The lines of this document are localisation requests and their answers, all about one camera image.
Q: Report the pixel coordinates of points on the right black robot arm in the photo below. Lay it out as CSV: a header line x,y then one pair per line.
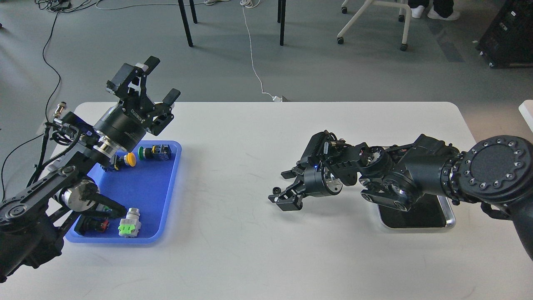
x,y
497,173

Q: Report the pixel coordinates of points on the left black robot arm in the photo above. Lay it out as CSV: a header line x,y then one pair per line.
x,y
35,221

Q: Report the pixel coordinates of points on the blue plastic tray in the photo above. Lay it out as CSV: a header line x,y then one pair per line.
x,y
148,187

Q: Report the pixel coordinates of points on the black equipment case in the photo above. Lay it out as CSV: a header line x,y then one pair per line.
x,y
508,41

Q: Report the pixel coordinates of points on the white wheeled chair base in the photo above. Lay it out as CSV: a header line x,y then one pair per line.
x,y
378,16

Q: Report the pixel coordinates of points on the yellow push button switch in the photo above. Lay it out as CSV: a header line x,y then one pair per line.
x,y
119,162

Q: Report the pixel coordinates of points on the silver metal tray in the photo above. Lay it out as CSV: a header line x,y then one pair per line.
x,y
429,214

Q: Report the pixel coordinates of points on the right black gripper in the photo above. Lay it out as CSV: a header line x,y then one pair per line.
x,y
317,182

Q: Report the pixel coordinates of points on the black red selector switch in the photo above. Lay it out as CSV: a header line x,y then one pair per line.
x,y
89,224

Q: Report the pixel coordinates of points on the white table edge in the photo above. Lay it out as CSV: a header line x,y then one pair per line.
x,y
526,110

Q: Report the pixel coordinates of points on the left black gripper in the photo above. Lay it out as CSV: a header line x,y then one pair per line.
x,y
132,117

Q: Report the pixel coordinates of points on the white shoes of person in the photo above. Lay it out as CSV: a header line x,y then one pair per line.
x,y
441,9

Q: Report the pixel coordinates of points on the green white push button switch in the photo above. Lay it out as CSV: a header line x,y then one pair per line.
x,y
129,227

